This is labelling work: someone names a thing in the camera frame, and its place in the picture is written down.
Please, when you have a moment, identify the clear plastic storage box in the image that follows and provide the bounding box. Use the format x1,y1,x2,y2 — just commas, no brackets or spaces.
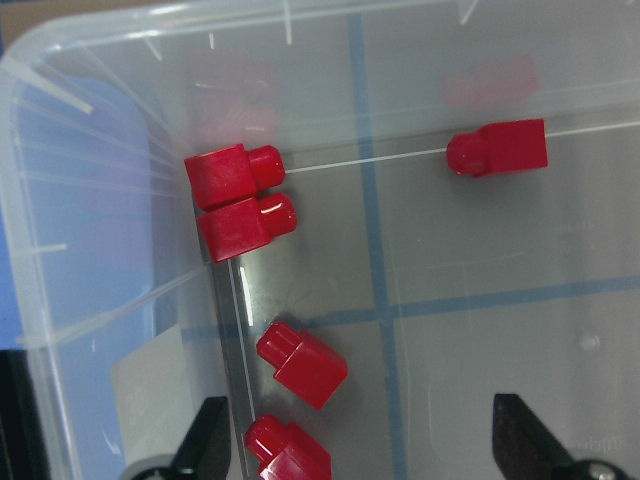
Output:
1,1,639,479

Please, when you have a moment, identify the black box latch handle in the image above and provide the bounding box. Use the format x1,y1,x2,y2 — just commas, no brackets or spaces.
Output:
1,349,50,479

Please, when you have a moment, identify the blue plastic tray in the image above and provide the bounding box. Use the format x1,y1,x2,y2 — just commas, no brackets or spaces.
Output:
2,76,164,479

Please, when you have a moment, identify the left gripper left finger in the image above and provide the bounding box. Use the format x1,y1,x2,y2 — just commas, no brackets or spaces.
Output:
170,396,231,479

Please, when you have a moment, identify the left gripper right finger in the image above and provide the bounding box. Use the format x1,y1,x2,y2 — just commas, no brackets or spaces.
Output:
492,393,583,480

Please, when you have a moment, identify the red block in box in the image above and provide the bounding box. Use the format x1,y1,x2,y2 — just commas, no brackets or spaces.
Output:
184,144,286,211
197,193,298,263
244,415,333,480
446,118,548,178

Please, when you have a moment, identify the red block from tray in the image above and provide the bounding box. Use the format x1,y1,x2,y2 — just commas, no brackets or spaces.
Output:
256,321,349,410

